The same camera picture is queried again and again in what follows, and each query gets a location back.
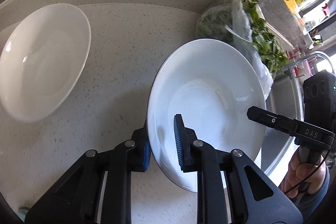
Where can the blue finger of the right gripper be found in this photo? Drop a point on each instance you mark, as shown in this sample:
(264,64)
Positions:
(272,120)

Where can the chrome sink faucet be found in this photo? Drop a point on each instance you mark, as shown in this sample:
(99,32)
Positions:
(308,57)

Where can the plastic bag of greens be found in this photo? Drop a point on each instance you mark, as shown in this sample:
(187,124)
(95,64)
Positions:
(241,24)

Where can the person's right hand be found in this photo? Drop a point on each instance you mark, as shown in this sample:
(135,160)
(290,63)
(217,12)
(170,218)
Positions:
(297,171)

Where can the plain white deep bowl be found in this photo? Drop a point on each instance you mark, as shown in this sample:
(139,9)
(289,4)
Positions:
(212,85)

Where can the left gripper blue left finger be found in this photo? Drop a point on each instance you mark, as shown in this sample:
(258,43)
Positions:
(146,156)

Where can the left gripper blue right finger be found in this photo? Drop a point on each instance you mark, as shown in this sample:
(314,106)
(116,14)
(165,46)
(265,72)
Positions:
(181,141)

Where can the stainless steel sink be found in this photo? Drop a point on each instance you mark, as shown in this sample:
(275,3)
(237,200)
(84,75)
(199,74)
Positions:
(285,104)

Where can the white bowl with gold rim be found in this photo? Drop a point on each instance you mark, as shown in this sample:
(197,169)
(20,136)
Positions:
(42,61)

